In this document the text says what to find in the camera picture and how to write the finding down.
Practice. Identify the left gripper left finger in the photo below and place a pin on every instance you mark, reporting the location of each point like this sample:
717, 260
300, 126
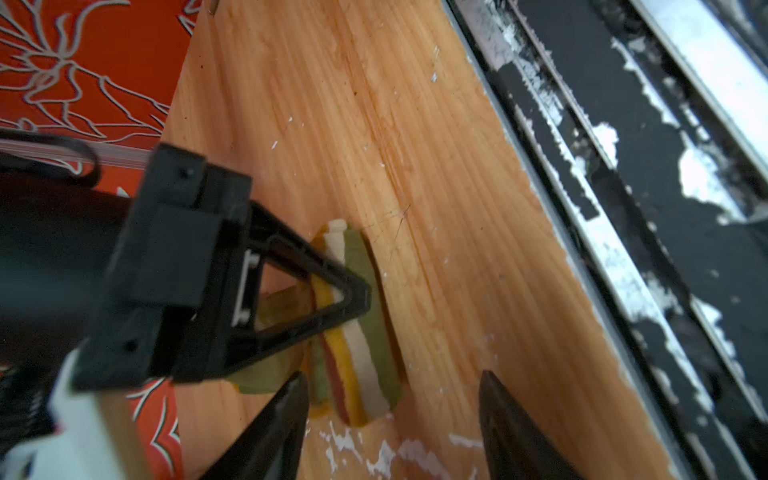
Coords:
271, 446

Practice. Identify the green striped sock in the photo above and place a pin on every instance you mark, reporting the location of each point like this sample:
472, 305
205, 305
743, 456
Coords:
352, 370

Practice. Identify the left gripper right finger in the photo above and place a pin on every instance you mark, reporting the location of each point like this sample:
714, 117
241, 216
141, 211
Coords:
514, 446

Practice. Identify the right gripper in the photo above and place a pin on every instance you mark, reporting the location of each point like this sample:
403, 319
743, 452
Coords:
101, 293

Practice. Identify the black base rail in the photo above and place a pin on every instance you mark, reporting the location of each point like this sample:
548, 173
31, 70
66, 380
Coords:
643, 125

